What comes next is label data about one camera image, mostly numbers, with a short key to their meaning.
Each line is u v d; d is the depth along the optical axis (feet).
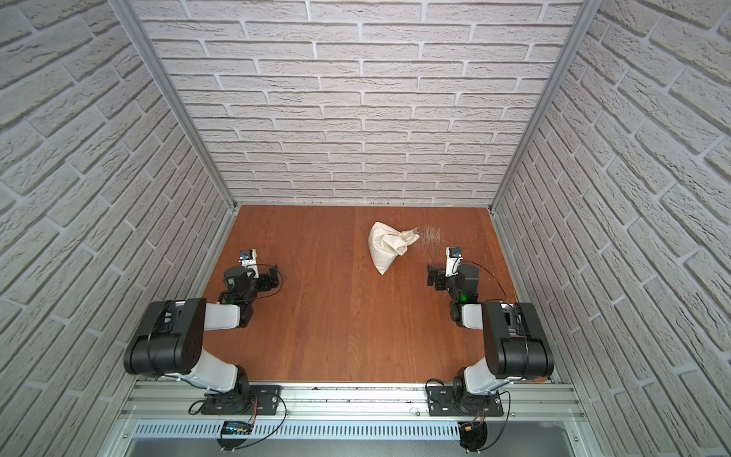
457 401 2.19
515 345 1.48
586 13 2.27
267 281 2.81
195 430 2.28
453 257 2.66
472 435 2.28
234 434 2.34
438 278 2.80
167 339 1.48
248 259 2.67
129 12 2.29
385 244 3.02
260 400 2.40
